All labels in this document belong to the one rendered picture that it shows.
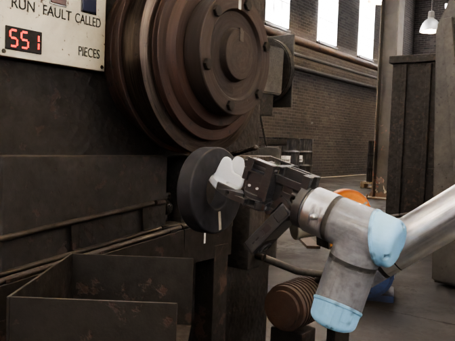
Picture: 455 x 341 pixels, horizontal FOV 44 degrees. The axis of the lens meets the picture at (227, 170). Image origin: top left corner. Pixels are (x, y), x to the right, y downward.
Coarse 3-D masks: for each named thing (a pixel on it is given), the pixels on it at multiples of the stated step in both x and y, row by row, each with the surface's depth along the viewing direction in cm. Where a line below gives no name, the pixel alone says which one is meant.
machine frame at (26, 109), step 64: (256, 0) 179; (0, 64) 109; (0, 128) 110; (64, 128) 122; (128, 128) 137; (256, 128) 183; (0, 192) 105; (64, 192) 116; (128, 192) 131; (0, 256) 106; (192, 320) 153; (256, 320) 180
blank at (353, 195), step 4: (336, 192) 168; (340, 192) 167; (344, 192) 168; (348, 192) 168; (352, 192) 168; (356, 192) 169; (344, 196) 168; (348, 196) 168; (352, 196) 168; (356, 196) 169; (360, 196) 169; (364, 196) 170; (356, 200) 169; (360, 200) 169; (364, 200) 170; (364, 204) 170; (368, 204) 170
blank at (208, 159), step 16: (192, 160) 98; (208, 160) 99; (192, 176) 96; (208, 176) 99; (192, 192) 96; (192, 208) 96; (208, 208) 100; (224, 208) 104; (192, 224) 99; (208, 224) 100; (224, 224) 104
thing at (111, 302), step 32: (96, 256) 93; (128, 256) 93; (32, 288) 75; (64, 288) 90; (96, 288) 94; (128, 288) 94; (160, 288) 94; (32, 320) 68; (64, 320) 68; (96, 320) 68; (128, 320) 68; (160, 320) 68
